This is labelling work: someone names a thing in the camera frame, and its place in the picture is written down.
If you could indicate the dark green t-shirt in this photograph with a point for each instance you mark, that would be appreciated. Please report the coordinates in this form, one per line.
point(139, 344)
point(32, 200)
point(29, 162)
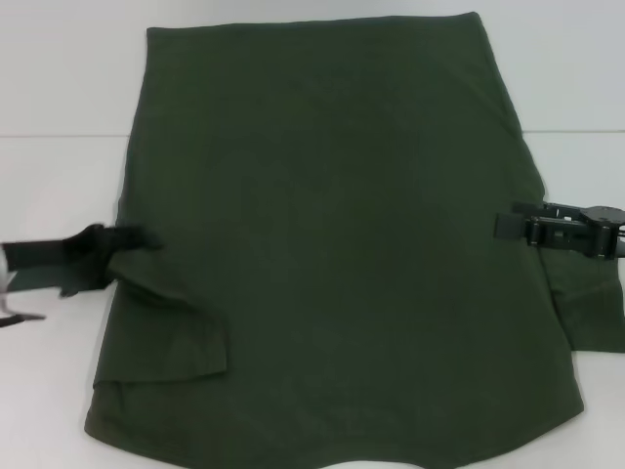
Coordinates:
point(342, 220)

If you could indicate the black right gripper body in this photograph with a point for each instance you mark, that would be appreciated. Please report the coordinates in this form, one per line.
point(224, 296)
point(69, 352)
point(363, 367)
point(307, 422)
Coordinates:
point(603, 232)

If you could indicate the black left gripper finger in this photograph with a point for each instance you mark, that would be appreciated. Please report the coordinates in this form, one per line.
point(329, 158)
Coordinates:
point(137, 238)

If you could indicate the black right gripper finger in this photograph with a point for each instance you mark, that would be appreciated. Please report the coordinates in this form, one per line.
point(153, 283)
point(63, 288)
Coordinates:
point(547, 209)
point(547, 232)

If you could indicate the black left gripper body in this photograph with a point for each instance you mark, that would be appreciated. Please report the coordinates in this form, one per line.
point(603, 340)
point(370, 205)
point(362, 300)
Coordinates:
point(73, 256)

